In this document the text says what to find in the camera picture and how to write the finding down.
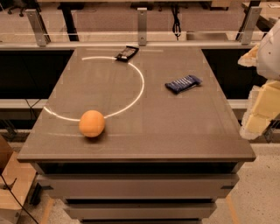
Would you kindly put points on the middle metal railing post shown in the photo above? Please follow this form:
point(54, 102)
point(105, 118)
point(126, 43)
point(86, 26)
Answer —
point(142, 26)

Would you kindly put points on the orange fruit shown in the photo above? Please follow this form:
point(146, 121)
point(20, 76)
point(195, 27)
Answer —
point(92, 123)

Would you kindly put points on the left metal railing post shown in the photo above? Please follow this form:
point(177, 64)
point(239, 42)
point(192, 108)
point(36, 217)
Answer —
point(38, 27)

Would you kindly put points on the right metal railing post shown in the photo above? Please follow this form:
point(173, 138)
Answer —
point(250, 23)

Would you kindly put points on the metal railing post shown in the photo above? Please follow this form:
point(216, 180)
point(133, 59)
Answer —
point(142, 26)
point(250, 23)
point(38, 27)

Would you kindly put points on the black chocolate rxbar wrapper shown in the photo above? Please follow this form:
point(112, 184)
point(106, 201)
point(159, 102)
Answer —
point(127, 53)

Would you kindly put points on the cardboard box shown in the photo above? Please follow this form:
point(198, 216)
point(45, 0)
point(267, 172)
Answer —
point(15, 183)

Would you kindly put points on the grey drawer cabinet table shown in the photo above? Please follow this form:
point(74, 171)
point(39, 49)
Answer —
point(162, 158)

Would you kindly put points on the blue snack bar wrapper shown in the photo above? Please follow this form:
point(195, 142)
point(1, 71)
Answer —
point(180, 85)

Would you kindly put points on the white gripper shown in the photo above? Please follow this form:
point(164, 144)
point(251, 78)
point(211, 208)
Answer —
point(269, 57)

